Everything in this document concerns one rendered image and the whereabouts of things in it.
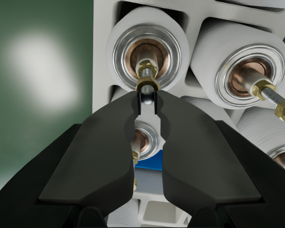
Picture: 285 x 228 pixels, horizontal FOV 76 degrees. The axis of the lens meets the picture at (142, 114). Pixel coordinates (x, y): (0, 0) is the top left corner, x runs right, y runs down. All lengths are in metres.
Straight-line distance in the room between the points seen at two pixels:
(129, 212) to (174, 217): 0.17
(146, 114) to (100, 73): 0.10
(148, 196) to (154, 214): 0.13
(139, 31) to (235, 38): 0.10
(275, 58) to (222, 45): 0.06
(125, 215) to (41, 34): 0.46
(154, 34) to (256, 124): 0.23
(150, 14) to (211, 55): 0.08
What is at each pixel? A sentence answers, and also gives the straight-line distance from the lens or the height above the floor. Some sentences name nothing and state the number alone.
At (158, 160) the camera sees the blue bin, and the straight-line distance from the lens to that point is 0.53.
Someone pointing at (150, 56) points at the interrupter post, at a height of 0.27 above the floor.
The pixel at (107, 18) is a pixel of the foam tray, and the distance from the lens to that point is 0.28.
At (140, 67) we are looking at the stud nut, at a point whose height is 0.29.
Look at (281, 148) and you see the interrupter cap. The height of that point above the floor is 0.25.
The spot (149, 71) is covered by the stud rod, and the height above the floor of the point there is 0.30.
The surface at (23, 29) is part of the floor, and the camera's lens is 0.54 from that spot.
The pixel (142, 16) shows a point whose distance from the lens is 0.20.
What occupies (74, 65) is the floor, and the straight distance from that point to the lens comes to 0.51.
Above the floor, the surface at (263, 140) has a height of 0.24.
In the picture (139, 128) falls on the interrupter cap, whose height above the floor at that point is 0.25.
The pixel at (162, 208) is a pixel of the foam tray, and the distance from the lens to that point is 0.63.
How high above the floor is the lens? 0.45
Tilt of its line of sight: 57 degrees down
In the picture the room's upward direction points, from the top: 178 degrees counter-clockwise
